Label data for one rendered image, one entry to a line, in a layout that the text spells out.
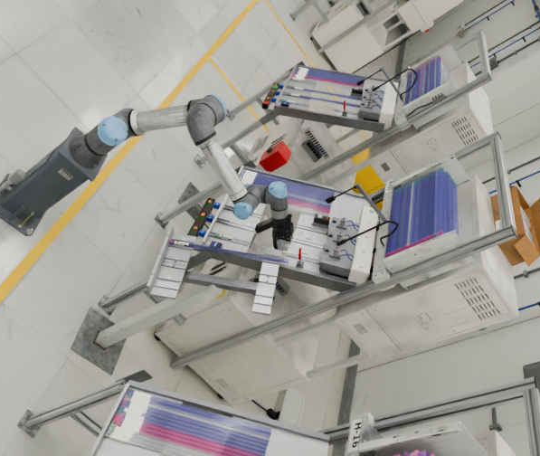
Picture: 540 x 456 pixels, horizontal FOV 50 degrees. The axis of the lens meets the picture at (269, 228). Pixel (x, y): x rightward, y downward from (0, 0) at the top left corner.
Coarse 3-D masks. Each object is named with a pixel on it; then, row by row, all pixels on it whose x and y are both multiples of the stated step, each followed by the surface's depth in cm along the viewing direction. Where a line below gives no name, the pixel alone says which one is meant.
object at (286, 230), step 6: (288, 216) 249; (282, 222) 248; (288, 222) 247; (276, 228) 251; (282, 228) 250; (288, 228) 249; (276, 234) 251; (282, 234) 251; (288, 234) 252; (288, 240) 251
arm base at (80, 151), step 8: (80, 136) 243; (72, 144) 241; (80, 144) 240; (88, 144) 238; (72, 152) 241; (80, 152) 240; (88, 152) 240; (80, 160) 241; (88, 160) 242; (96, 160) 245; (88, 168) 246
